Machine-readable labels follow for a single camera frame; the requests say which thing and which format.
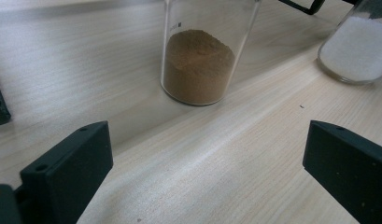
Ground glass jar of brown powder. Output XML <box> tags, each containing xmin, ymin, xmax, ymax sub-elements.
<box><xmin>160</xmin><ymin>0</ymin><xmax>262</xmax><ymax>106</ymax></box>

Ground black shelf with metal legs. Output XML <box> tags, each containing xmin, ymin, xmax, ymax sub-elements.
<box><xmin>277</xmin><ymin>0</ymin><xmax>364</xmax><ymax>16</ymax></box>

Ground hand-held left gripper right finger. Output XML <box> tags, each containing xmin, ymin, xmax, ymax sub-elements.
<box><xmin>302</xmin><ymin>119</ymin><xmax>382</xmax><ymax>224</ymax></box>

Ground glass jar of white powder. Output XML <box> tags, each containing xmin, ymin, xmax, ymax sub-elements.
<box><xmin>317</xmin><ymin>0</ymin><xmax>382</xmax><ymax>86</ymax></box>

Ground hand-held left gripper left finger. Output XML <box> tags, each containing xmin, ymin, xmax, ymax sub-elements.
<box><xmin>20</xmin><ymin>120</ymin><xmax>114</xmax><ymax>224</ymax></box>

